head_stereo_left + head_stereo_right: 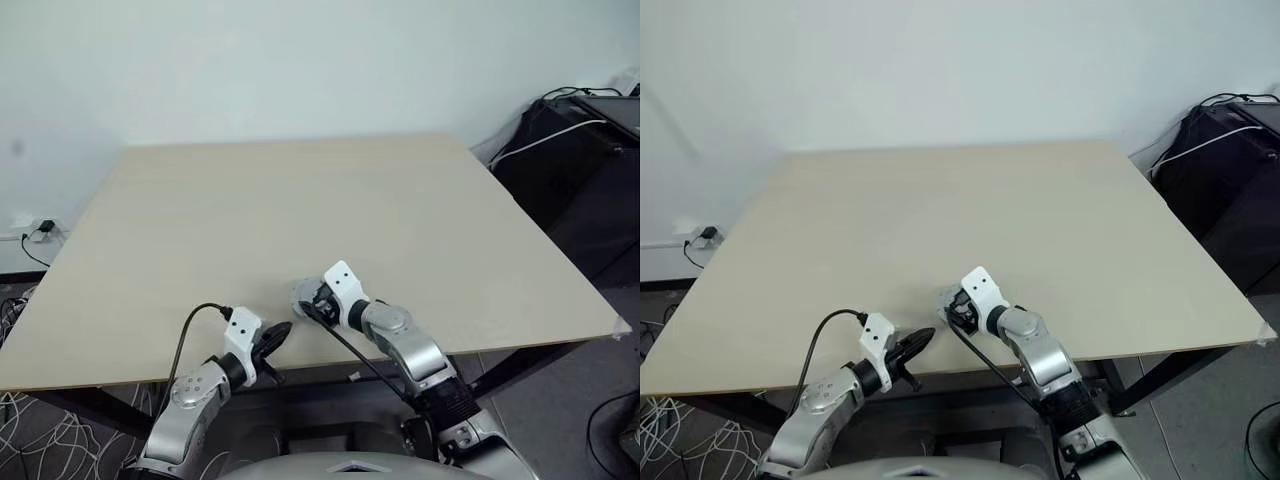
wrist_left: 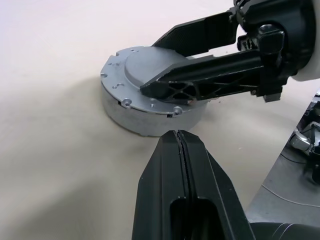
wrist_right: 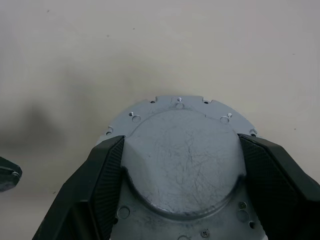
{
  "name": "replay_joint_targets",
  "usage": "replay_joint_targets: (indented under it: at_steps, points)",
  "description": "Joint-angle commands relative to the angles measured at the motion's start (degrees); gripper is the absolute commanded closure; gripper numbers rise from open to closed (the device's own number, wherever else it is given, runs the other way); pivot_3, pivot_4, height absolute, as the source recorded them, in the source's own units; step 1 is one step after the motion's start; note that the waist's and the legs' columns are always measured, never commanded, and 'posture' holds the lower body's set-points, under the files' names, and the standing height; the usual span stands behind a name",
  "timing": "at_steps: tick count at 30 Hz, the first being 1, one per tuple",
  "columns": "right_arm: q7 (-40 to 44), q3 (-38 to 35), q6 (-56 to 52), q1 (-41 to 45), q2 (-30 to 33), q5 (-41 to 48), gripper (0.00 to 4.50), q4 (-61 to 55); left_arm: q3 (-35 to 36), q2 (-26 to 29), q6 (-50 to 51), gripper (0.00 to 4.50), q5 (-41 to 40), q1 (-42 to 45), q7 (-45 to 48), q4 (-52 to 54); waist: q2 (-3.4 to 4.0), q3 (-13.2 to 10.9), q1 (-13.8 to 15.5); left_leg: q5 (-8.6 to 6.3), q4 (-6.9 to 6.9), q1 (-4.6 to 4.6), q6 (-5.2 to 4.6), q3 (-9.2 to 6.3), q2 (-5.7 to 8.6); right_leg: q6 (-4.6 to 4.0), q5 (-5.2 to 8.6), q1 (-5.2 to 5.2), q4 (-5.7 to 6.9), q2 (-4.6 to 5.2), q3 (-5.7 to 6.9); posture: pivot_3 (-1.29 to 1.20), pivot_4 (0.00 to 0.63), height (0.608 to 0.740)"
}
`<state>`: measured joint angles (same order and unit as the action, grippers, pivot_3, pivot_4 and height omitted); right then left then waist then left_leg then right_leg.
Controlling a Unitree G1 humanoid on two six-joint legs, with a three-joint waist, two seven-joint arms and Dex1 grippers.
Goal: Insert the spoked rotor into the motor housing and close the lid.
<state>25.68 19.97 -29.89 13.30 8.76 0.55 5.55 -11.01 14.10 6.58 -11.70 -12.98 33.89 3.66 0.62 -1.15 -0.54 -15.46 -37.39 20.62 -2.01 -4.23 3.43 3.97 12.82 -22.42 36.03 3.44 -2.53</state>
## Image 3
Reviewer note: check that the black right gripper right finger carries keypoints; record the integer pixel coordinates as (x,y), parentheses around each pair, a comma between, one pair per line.
(282,195)

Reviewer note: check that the silver domed motor lid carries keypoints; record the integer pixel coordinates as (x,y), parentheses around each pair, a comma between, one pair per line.
(185,160)

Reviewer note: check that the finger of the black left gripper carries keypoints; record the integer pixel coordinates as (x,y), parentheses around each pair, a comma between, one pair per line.
(8,178)

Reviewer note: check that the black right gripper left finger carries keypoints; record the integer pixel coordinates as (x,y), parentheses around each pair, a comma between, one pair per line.
(85,195)

